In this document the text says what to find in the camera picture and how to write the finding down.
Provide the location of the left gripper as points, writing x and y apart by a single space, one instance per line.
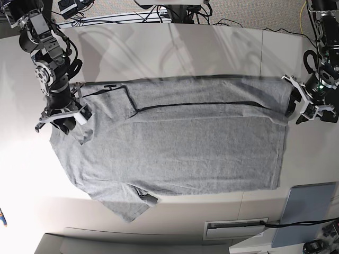
319 97

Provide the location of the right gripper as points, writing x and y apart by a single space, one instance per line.
61 107

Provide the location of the grey T-shirt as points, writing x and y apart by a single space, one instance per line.
176 137

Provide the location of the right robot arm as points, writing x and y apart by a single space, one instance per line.
50 51

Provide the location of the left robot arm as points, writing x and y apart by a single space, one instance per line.
324 60

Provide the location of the grey-blue laptop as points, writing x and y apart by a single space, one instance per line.
304 203

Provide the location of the blue orange tool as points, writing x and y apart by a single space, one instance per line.
2 218

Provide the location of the black device with label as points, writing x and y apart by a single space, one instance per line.
66 6

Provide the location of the black blue gadget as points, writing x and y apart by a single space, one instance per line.
313 247

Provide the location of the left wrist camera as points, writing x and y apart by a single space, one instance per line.
309 112

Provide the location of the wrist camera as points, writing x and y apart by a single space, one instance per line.
309 112
83 115

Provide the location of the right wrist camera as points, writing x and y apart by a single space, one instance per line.
83 115

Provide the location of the white cable tray box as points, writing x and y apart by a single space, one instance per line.
233 229

